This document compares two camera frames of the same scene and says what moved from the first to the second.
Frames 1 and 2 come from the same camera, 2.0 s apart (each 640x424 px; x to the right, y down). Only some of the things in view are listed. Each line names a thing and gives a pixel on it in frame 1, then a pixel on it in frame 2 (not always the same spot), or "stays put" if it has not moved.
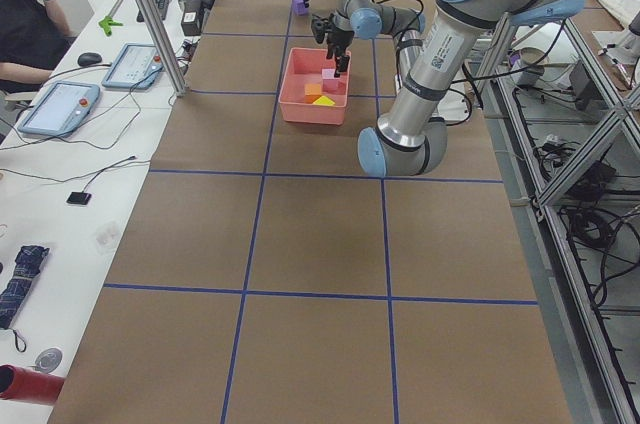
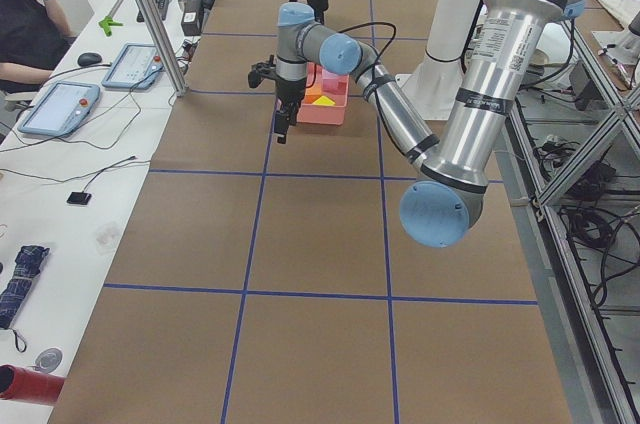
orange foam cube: (312, 92) stays put
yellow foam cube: (323, 101) stays put
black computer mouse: (88, 59) stays put
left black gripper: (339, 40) to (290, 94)
